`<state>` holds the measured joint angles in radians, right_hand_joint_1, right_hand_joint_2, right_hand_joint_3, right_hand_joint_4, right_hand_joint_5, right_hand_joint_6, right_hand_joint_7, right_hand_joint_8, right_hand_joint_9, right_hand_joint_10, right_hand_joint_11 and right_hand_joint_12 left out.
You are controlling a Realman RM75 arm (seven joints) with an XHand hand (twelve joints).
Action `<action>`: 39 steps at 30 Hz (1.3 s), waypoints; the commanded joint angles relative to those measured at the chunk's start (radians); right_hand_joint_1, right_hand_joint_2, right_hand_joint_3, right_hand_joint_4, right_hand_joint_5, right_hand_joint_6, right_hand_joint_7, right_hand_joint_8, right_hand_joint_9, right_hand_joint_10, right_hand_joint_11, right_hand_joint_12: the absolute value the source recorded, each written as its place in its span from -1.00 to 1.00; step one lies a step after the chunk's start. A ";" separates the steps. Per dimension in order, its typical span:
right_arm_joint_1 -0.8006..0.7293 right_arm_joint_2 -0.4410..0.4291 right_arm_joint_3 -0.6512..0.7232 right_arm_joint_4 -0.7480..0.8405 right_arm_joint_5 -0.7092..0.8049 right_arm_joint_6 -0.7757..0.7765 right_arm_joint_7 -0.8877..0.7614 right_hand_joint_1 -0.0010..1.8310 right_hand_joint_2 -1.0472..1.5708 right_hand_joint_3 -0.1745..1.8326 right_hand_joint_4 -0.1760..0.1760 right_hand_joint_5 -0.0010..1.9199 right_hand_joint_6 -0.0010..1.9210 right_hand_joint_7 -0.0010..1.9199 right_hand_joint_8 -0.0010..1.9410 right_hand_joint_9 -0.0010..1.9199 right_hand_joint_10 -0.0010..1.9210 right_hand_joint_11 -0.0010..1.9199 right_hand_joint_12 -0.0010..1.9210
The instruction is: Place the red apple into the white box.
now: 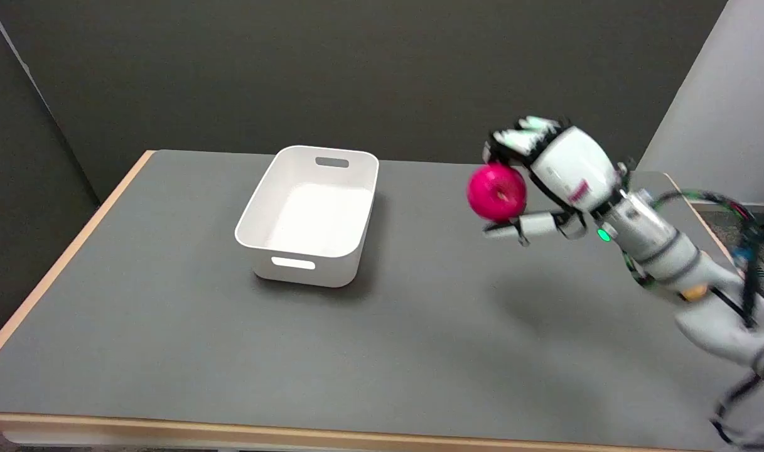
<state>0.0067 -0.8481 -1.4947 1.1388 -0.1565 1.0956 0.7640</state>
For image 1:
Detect black cable under arm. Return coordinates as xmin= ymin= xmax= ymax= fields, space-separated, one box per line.
xmin=710 ymin=372 xmax=764 ymax=450

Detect black looping robot cable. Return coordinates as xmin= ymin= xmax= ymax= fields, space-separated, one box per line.
xmin=650 ymin=190 xmax=764 ymax=330

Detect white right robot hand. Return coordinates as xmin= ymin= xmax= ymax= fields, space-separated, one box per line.
xmin=482 ymin=116 xmax=630 ymax=247

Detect white plastic box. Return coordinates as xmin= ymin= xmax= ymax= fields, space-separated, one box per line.
xmin=234 ymin=145 xmax=380 ymax=288

